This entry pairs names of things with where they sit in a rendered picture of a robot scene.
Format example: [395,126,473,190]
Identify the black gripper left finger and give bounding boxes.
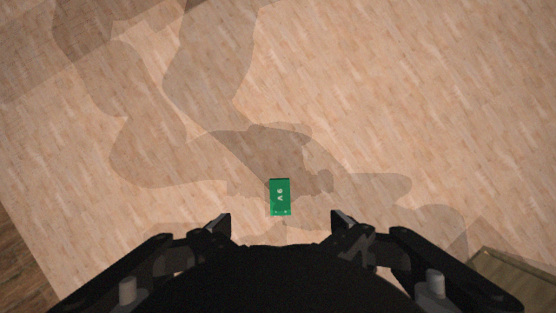
[46,213,250,313]

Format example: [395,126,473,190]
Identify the light wooden chest of drawers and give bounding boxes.
[465,245,556,286]

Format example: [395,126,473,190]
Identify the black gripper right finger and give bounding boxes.
[305,210,525,313]

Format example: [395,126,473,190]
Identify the green nine-volt battery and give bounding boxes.
[269,178,291,216]

